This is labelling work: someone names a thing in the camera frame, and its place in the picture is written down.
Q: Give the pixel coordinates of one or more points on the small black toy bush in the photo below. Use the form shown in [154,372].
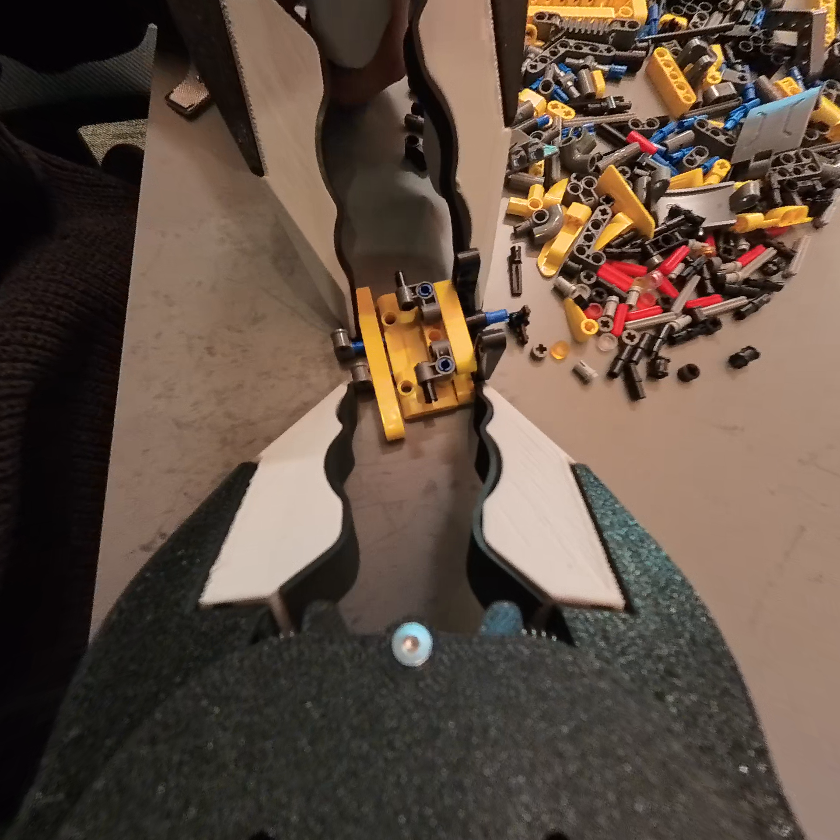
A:
[688,372]

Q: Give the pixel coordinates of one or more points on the person's left hand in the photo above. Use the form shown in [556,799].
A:
[377,79]

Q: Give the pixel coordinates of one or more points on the yellow toy beam with pins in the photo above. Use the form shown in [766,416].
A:
[380,387]

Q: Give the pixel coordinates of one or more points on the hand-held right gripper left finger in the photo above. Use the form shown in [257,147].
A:
[275,531]

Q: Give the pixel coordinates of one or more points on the small brown rectangular object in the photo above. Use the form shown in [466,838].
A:
[187,98]

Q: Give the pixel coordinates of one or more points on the clear orange round stud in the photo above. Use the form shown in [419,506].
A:
[560,350]

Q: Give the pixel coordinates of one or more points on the light grey toy pin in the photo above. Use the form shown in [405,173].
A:
[584,371]

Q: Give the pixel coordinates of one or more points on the black toy axle rod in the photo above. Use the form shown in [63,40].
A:
[516,269]

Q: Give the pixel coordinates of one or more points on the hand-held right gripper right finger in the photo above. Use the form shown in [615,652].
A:
[544,525]

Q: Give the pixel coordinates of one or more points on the person's dark knit sweater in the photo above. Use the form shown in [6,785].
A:
[52,394]

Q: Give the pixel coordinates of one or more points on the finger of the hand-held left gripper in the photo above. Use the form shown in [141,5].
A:
[476,98]
[282,118]

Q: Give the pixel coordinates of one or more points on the pile of toy building parts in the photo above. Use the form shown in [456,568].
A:
[656,164]

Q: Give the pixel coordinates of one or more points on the black toy angle connector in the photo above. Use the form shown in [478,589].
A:
[523,321]

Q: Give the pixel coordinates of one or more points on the yellow toy brick frame assembly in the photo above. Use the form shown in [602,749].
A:
[410,400]

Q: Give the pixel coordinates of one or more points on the black toy pin connector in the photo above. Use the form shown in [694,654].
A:
[743,355]

